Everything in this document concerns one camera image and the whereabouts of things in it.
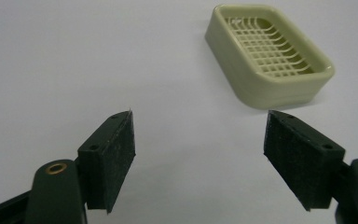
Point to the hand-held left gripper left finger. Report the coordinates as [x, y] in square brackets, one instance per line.
[107, 158]

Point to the pale green soap dish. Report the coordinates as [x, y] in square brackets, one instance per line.
[270, 59]

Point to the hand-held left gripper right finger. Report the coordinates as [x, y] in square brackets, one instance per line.
[301, 161]

